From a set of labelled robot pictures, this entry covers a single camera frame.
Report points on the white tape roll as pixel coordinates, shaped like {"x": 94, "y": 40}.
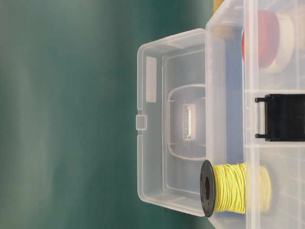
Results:
{"x": 286, "y": 44}

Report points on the black box latch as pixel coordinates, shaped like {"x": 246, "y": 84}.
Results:
{"x": 284, "y": 117}

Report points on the red tape roll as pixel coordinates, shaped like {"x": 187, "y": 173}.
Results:
{"x": 268, "y": 40}

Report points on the clear plastic tool box lid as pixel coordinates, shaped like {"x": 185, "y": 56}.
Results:
{"x": 171, "y": 121}

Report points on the clear plastic tool box base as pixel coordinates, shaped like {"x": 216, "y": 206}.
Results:
{"x": 275, "y": 178}

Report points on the yellow wire spool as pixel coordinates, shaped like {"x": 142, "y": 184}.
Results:
{"x": 223, "y": 188}

